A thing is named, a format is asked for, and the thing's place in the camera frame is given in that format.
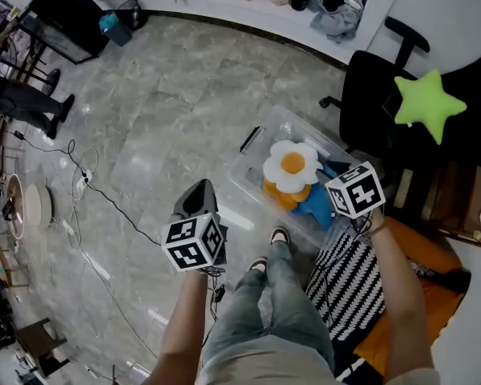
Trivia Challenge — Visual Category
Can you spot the grey trash bin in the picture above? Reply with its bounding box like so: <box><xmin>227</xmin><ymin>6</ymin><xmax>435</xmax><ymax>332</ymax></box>
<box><xmin>99</xmin><ymin>10</ymin><xmax>134</xmax><ymax>48</ymax></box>

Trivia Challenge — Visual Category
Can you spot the black floor cable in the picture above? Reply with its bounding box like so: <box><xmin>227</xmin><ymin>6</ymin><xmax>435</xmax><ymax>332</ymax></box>
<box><xmin>1</xmin><ymin>128</ymin><xmax>164</xmax><ymax>247</ymax></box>

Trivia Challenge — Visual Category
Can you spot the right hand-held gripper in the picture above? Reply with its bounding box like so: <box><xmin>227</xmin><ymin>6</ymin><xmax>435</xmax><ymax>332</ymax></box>
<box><xmin>324</xmin><ymin>160</ymin><xmax>387</xmax><ymax>230</ymax></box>

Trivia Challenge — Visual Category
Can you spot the black office chair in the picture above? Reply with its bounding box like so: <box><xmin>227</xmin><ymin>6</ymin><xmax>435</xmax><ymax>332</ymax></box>
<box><xmin>317</xmin><ymin>15</ymin><xmax>481</xmax><ymax>172</ymax></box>

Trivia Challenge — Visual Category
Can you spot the person's shoe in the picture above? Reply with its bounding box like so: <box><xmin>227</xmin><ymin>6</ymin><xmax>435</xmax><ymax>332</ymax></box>
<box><xmin>245</xmin><ymin>255</ymin><xmax>269</xmax><ymax>274</ymax></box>
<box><xmin>269</xmin><ymin>225</ymin><xmax>291</xmax><ymax>246</ymax></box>

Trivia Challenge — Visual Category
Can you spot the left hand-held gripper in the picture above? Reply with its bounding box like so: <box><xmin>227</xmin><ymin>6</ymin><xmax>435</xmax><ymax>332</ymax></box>
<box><xmin>160</xmin><ymin>178</ymin><xmax>229</xmax><ymax>274</ymax></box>

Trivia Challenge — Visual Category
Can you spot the white round floor device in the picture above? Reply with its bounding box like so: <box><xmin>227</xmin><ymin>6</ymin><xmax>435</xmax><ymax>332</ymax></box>
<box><xmin>23</xmin><ymin>182</ymin><xmax>55</xmax><ymax>229</ymax></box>

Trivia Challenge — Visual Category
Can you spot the white flower plush pillow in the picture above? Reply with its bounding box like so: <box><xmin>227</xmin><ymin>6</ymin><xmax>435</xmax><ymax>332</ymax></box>
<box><xmin>261</xmin><ymin>139</ymin><xmax>325</xmax><ymax>195</ymax></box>

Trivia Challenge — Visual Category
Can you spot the person's right leg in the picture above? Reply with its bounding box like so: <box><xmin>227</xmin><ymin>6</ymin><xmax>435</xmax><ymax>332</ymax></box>
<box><xmin>264</xmin><ymin>240</ymin><xmax>336</xmax><ymax>371</ymax></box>

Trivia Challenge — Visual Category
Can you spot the black glass cabinet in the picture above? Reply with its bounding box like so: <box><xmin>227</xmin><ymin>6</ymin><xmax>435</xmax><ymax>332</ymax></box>
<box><xmin>17</xmin><ymin>0</ymin><xmax>111</xmax><ymax>66</ymax></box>

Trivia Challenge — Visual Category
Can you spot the green star plush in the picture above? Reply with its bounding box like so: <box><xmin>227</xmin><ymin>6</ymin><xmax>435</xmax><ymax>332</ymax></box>
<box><xmin>393</xmin><ymin>67</ymin><xmax>468</xmax><ymax>146</ymax></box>

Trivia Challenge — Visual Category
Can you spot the person's right shoe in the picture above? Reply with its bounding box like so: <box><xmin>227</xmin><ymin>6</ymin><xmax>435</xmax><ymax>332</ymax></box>
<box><xmin>269</xmin><ymin>225</ymin><xmax>291</xmax><ymax>246</ymax></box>

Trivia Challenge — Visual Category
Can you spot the grey blue jacket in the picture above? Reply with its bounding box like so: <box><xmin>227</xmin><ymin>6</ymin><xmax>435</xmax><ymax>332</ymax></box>
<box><xmin>309</xmin><ymin>0</ymin><xmax>364</xmax><ymax>44</ymax></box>

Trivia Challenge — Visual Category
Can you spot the person's left forearm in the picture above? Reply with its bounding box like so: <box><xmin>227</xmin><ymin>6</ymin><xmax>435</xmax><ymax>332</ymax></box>
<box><xmin>141</xmin><ymin>270</ymin><xmax>210</xmax><ymax>385</ymax></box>

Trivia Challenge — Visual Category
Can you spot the person's leg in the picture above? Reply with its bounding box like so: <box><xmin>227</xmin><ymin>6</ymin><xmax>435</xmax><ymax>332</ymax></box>
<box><xmin>264</xmin><ymin>240</ymin><xmax>336</xmax><ymax>371</ymax></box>
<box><xmin>201</xmin><ymin>269</ymin><xmax>274</xmax><ymax>371</ymax></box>

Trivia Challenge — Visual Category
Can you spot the wooden side table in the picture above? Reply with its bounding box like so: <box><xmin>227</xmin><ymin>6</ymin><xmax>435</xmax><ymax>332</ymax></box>
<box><xmin>392</xmin><ymin>161</ymin><xmax>481</xmax><ymax>253</ymax></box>

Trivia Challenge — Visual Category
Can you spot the clear plastic storage bin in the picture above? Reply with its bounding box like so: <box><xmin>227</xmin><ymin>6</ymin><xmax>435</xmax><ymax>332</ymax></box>
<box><xmin>227</xmin><ymin>103</ymin><xmax>370</xmax><ymax>253</ymax></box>

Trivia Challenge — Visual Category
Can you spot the person's torso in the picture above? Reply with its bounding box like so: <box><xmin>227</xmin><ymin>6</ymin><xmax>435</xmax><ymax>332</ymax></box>
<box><xmin>197</xmin><ymin>332</ymin><xmax>338</xmax><ymax>385</ymax></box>

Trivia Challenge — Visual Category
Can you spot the brown chair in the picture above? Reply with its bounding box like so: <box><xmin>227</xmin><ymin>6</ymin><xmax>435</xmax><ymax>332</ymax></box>
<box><xmin>13</xmin><ymin>316</ymin><xmax>71</xmax><ymax>379</ymax></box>

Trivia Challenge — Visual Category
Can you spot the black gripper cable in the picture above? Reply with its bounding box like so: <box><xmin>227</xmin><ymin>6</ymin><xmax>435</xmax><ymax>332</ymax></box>
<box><xmin>320</xmin><ymin>214</ymin><xmax>374</xmax><ymax>329</ymax></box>
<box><xmin>200</xmin><ymin>266</ymin><xmax>228</xmax><ymax>349</ymax></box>

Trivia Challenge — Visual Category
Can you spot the person's left leg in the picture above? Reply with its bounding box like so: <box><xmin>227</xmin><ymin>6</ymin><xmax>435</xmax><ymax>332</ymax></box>
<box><xmin>201</xmin><ymin>269</ymin><xmax>274</xmax><ymax>371</ymax></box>

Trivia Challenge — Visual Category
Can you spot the person's left shoe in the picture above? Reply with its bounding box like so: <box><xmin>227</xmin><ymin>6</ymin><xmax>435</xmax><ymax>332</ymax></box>
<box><xmin>245</xmin><ymin>255</ymin><xmax>269</xmax><ymax>274</ymax></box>

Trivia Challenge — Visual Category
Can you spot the black phone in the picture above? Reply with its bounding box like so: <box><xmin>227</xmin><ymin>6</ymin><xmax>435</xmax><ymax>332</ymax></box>
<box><xmin>381</xmin><ymin>87</ymin><xmax>404</xmax><ymax>120</ymax></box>

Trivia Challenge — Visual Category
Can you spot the person's right forearm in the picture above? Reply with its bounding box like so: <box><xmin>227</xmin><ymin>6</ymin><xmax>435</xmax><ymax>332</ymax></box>
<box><xmin>366</xmin><ymin>210</ymin><xmax>443</xmax><ymax>385</ymax></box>

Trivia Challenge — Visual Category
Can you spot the orange flower plush pillow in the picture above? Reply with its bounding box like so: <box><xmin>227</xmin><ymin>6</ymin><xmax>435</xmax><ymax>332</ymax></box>
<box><xmin>262</xmin><ymin>178</ymin><xmax>312</xmax><ymax>212</ymax></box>

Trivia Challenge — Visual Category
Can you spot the wooden stool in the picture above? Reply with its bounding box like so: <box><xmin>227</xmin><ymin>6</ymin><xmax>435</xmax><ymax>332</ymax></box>
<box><xmin>0</xmin><ymin>230</ymin><xmax>30</xmax><ymax>293</ymax></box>

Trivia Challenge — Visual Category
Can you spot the white power strip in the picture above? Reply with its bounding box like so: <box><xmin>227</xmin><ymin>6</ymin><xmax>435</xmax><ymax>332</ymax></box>
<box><xmin>73</xmin><ymin>168</ymin><xmax>95</xmax><ymax>194</ymax></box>

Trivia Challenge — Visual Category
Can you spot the black mesh bin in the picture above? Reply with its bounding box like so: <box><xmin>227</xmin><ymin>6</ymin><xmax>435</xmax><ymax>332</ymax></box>
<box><xmin>117</xmin><ymin>0</ymin><xmax>149</xmax><ymax>32</ymax></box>

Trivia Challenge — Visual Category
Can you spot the blue plush toy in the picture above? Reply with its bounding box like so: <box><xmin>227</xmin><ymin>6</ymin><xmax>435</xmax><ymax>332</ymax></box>
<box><xmin>289</xmin><ymin>162</ymin><xmax>338</xmax><ymax>233</ymax></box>

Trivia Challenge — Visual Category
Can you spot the black white patterned sofa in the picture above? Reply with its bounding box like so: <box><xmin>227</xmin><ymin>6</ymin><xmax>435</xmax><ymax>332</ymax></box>
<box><xmin>304</xmin><ymin>229</ymin><xmax>472</xmax><ymax>383</ymax></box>

